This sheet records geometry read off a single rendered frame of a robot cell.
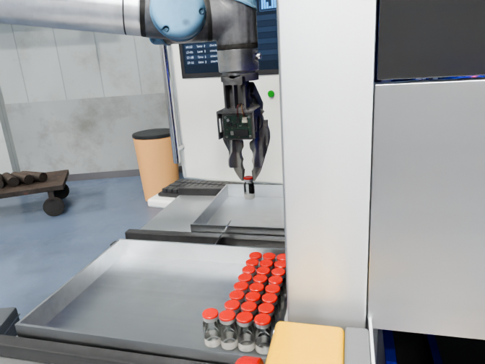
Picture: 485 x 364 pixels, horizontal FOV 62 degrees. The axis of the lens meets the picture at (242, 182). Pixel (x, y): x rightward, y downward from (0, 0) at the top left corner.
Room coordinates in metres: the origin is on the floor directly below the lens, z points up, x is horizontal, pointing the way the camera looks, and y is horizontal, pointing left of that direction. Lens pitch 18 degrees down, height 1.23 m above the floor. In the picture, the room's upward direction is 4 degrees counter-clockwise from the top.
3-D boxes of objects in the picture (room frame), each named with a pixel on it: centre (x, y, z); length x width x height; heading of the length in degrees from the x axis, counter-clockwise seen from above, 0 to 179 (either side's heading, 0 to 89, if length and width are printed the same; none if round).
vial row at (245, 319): (0.50, -0.01, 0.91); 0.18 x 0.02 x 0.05; 164
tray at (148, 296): (0.53, 0.11, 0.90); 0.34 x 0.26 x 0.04; 74
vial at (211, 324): (0.43, 0.05, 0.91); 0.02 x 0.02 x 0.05
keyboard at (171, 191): (1.25, 0.07, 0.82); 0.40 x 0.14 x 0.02; 67
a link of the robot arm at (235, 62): (0.77, -0.01, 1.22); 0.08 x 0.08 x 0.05
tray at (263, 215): (0.83, -0.09, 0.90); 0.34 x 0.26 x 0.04; 74
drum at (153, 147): (3.59, 0.76, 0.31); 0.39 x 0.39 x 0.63
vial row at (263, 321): (0.49, -0.03, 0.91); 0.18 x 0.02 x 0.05; 164
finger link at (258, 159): (0.77, -0.03, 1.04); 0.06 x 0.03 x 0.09; 164
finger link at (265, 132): (0.79, -0.04, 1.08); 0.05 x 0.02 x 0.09; 74
